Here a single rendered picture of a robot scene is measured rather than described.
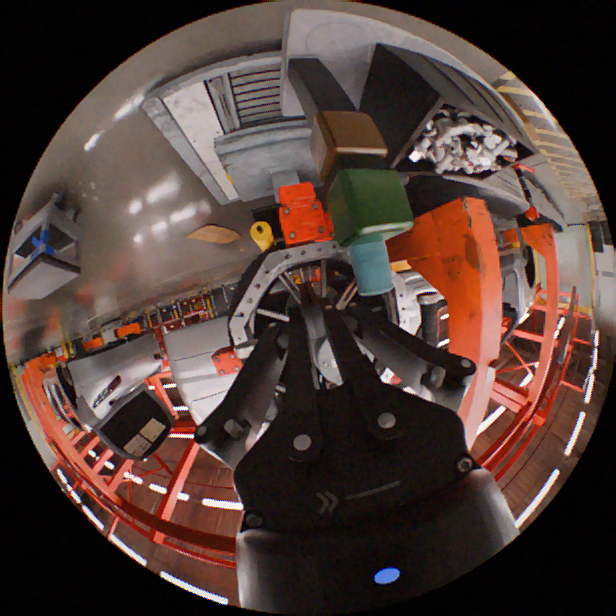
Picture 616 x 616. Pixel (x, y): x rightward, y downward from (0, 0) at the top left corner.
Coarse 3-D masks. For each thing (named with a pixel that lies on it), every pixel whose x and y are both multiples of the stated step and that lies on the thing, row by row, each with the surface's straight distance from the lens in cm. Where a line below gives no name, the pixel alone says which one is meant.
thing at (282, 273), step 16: (336, 256) 59; (288, 272) 75; (320, 272) 61; (352, 272) 70; (288, 288) 58; (352, 288) 64; (336, 304) 61; (368, 304) 80; (384, 304) 67; (256, 320) 64; (288, 320) 59; (256, 336) 64; (288, 368) 78
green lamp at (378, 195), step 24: (360, 168) 11; (384, 168) 12; (336, 192) 11; (360, 192) 10; (384, 192) 11; (336, 216) 12; (360, 216) 9; (384, 216) 10; (408, 216) 11; (336, 240) 12; (360, 240) 11
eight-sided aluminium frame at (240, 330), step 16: (272, 256) 48; (288, 256) 53; (304, 256) 49; (320, 256) 49; (272, 272) 48; (256, 288) 49; (400, 288) 58; (240, 304) 50; (256, 304) 51; (400, 304) 59; (240, 320) 50; (400, 320) 60; (240, 336) 56; (384, 368) 64
